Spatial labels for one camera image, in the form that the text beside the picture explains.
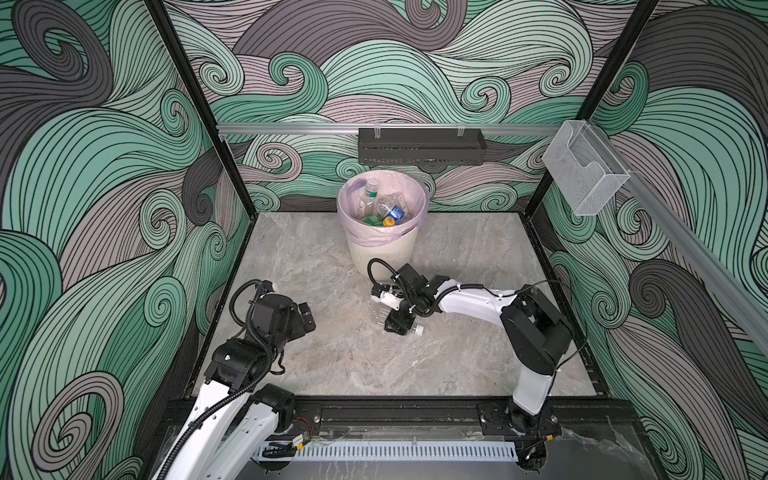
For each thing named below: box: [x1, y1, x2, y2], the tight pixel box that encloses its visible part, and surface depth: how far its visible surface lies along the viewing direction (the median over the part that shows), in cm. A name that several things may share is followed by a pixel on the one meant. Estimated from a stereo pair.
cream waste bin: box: [337, 206, 429, 279], surface depth 83 cm
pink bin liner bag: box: [337, 170, 429, 246], surface depth 91 cm
